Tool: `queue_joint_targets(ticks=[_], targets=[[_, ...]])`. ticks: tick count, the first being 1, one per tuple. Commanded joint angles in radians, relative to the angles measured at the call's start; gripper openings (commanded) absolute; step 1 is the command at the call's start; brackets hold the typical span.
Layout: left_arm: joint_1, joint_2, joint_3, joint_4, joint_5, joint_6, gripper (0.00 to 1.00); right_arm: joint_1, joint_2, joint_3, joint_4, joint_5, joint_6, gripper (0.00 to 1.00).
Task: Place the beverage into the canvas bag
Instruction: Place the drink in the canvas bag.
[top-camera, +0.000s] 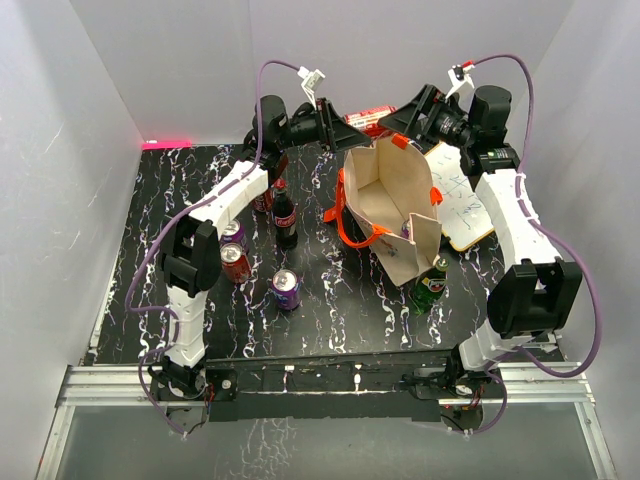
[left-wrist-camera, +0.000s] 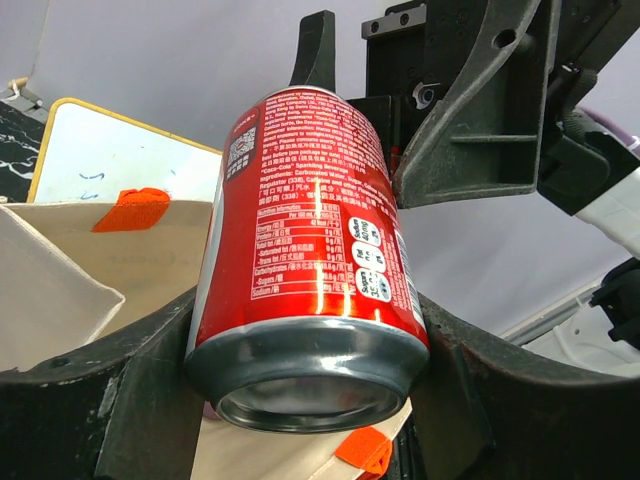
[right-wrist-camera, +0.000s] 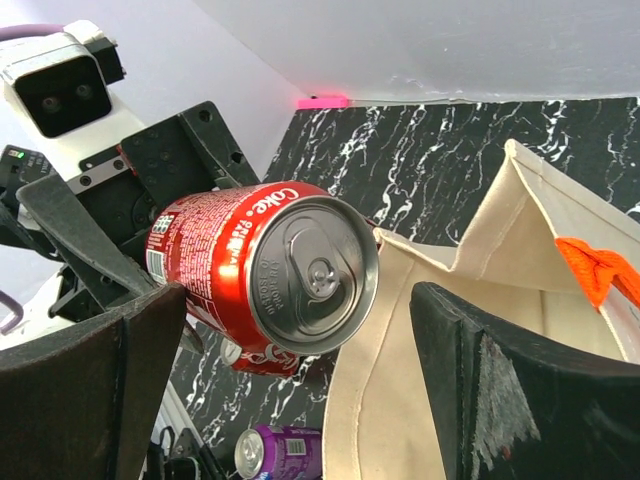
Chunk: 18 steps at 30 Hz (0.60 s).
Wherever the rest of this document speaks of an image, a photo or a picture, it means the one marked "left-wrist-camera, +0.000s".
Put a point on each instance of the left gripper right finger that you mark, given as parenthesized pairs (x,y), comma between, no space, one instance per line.
(488,409)

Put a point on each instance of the beige canvas bag orange handles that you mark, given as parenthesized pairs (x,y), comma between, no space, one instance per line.
(64,286)

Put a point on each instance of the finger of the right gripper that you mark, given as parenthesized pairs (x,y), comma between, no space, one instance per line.
(483,139)
(316,52)

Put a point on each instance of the red cola can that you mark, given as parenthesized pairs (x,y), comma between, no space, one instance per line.
(306,318)

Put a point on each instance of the white board wooden frame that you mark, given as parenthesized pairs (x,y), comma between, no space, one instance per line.
(90,154)

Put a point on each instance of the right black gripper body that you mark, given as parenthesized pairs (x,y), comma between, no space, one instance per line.
(417,49)

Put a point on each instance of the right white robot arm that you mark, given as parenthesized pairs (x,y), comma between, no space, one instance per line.
(597,182)

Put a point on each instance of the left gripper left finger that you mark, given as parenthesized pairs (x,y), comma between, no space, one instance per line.
(118,408)

